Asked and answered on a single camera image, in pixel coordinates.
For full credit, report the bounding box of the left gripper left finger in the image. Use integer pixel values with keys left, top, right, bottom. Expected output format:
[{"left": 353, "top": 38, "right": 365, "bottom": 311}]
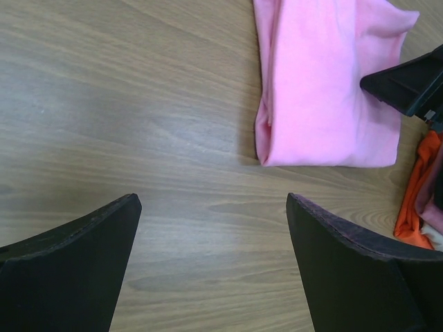
[{"left": 1, "top": 194, "right": 142, "bottom": 331}]

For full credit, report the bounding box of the orange folded t shirt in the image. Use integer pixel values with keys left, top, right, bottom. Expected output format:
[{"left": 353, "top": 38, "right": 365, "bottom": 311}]
[{"left": 393, "top": 131, "right": 442, "bottom": 250}]

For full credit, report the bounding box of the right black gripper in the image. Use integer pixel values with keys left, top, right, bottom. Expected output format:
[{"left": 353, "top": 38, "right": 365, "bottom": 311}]
[{"left": 360, "top": 46, "right": 443, "bottom": 133}]

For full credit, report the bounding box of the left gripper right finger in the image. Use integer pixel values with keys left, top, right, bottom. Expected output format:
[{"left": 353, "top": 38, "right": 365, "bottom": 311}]
[{"left": 286, "top": 194, "right": 442, "bottom": 331}]

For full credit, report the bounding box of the dusty rose folded t shirt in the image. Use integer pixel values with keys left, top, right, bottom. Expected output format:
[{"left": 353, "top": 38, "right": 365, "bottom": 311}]
[{"left": 415, "top": 145, "right": 442, "bottom": 234}]

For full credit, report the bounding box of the beige folded t shirt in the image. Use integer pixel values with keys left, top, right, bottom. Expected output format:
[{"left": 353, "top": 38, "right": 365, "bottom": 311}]
[{"left": 421, "top": 223, "right": 443, "bottom": 252}]

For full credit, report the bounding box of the pink t shirt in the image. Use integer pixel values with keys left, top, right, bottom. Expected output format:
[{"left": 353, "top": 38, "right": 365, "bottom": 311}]
[{"left": 253, "top": 0, "right": 419, "bottom": 168}]

